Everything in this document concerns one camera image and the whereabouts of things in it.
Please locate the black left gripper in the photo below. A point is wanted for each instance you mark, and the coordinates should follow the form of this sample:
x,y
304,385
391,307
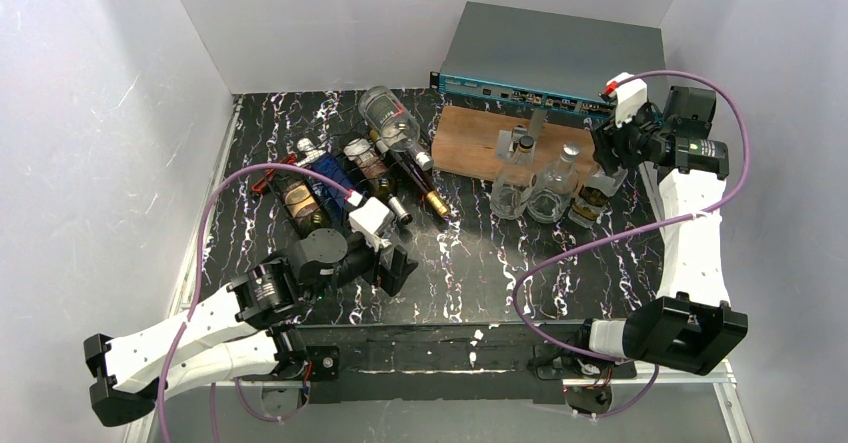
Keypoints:
x,y
387,268

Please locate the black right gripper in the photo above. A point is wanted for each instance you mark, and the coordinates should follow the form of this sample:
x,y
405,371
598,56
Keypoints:
x,y
611,150

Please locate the clear round glass bottle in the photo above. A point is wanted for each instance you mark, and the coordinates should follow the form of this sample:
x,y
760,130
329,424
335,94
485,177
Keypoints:
x,y
555,185

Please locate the clear bottle grey label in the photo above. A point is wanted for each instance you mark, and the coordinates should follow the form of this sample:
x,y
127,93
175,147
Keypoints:
x,y
394,124

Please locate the clear bottle gold label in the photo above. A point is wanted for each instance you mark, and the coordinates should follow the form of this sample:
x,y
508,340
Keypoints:
x,y
594,195

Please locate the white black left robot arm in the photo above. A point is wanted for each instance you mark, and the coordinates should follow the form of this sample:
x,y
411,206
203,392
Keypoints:
x,y
245,328

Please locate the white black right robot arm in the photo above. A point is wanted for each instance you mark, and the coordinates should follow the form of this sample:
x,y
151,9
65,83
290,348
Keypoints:
x,y
690,325

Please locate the dark bottle gold foil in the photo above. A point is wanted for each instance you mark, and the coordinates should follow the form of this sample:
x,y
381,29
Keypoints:
x,y
418,176

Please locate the dark bottle brown label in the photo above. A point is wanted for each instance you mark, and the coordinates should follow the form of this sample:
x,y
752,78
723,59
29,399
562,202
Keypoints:
x,y
302,207

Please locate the blue square glass bottle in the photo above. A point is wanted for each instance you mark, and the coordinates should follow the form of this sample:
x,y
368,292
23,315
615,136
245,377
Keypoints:
x,y
323,163

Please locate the red black wine rack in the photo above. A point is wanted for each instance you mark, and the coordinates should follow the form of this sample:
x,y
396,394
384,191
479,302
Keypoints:
x,y
262,185

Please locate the wooden board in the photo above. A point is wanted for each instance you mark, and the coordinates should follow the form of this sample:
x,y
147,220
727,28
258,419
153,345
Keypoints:
x,y
465,142

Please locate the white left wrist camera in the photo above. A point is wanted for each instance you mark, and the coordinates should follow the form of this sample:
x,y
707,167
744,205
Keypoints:
x,y
370,217

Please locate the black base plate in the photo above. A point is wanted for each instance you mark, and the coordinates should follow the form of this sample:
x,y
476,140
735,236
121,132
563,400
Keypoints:
x,y
418,362

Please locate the metal bracket with knob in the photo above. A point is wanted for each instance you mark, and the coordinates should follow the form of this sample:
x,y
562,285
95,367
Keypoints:
x,y
507,142

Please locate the teal network switch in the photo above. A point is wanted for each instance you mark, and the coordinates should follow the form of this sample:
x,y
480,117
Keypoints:
x,y
543,60

